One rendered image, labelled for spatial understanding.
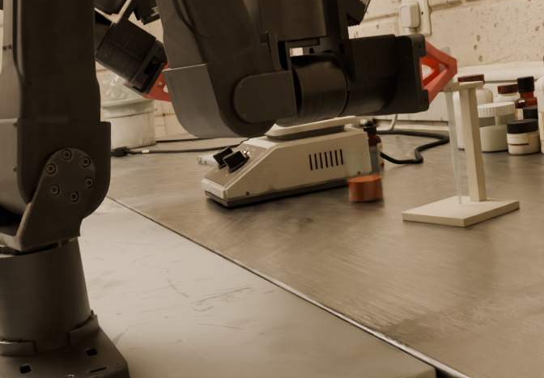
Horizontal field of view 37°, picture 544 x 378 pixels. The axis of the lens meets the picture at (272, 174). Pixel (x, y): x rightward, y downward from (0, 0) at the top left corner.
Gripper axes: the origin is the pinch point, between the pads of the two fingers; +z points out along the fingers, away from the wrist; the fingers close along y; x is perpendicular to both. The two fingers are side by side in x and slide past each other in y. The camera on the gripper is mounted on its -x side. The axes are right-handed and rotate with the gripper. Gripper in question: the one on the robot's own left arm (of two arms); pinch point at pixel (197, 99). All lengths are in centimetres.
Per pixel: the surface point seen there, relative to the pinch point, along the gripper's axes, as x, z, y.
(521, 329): 9, 11, -67
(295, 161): 1.4, 12.5, -11.6
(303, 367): 17, 2, -65
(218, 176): 7.6, 6.5, -5.5
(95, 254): 21.7, -4.9, -22.9
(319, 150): -1.4, 14.5, -11.5
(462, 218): 0.9, 19.1, -42.3
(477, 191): -2.9, 22.0, -37.3
